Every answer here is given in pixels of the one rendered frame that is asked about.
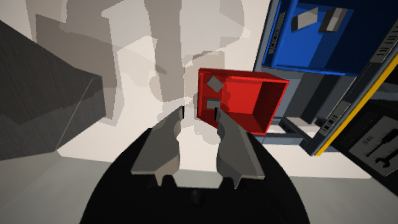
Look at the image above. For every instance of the yellow flat bar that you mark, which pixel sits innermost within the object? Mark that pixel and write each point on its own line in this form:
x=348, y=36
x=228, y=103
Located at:
x=388, y=69

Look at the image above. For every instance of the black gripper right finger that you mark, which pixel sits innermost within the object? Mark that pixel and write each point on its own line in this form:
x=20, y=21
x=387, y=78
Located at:
x=253, y=169

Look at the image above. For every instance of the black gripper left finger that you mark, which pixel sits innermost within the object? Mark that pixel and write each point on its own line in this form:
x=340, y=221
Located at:
x=141, y=165

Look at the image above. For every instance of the red bin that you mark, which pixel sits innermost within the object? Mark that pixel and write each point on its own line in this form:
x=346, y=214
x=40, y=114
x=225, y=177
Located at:
x=248, y=101

